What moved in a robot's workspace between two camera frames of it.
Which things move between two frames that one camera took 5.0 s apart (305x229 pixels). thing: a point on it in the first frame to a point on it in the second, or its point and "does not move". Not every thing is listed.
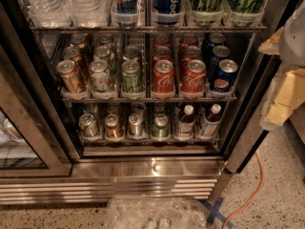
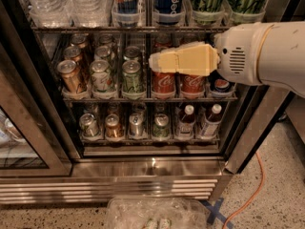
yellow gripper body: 293,38 to 238,55
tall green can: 246,3 does not move
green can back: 131,52 does not move
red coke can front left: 163,76 does not move
